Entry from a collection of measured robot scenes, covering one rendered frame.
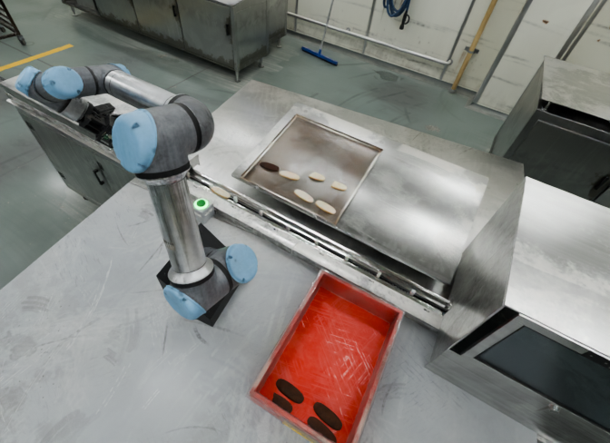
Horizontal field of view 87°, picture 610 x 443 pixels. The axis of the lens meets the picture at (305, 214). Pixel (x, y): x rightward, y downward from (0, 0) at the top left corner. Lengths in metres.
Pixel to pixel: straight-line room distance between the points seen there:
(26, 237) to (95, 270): 1.49
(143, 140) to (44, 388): 0.87
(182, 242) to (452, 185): 1.22
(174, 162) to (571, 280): 0.97
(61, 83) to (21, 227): 2.04
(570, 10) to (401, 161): 2.90
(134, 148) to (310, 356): 0.83
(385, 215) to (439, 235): 0.24
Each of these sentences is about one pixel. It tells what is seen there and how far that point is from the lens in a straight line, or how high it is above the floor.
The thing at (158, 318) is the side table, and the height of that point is 0.82.
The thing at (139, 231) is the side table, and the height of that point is 0.82.
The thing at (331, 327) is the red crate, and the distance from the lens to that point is 1.22.
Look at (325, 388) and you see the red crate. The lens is 1.16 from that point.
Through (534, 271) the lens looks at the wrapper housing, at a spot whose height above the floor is 1.30.
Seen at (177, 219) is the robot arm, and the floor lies 1.35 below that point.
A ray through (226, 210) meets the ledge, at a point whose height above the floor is 0.86.
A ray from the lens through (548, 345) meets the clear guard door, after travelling 0.97.
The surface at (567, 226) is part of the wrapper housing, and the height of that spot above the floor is 1.30.
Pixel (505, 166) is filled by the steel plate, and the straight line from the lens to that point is 2.20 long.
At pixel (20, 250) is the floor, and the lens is 2.86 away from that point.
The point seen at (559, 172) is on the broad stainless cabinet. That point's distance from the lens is 2.86.
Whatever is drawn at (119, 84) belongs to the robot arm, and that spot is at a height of 1.47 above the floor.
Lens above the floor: 1.94
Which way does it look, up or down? 49 degrees down
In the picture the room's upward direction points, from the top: 8 degrees clockwise
